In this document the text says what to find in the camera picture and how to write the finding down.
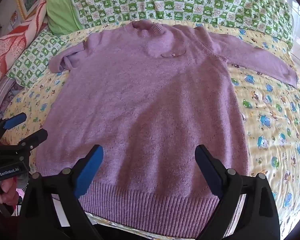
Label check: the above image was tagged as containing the purple knit sweater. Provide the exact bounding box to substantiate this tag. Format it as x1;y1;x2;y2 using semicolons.
36;20;297;238

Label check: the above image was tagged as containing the person left hand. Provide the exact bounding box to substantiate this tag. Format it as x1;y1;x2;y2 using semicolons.
0;178;19;206

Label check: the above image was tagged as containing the striped purple fabric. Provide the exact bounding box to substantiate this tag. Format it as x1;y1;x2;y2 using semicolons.
0;76;23;107

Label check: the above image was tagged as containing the green checkered pillow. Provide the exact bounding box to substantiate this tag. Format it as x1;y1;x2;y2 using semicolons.
6;30;66;88

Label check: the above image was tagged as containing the red cream floral blanket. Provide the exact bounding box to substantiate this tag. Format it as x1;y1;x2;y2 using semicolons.
0;0;46;80

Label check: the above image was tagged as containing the green white checkered quilt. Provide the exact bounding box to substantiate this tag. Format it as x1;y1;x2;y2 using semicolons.
46;0;294;49

